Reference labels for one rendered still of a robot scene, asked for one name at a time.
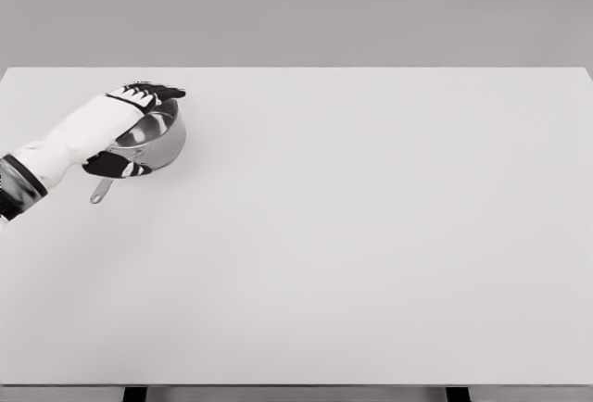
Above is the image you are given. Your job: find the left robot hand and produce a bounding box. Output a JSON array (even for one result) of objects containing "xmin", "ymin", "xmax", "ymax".
[{"xmin": 65, "ymin": 81, "xmax": 187, "ymax": 180}]

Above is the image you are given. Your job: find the silver metal pot with handle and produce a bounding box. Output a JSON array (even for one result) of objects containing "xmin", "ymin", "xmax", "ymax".
[{"xmin": 89, "ymin": 97, "xmax": 188, "ymax": 205}]

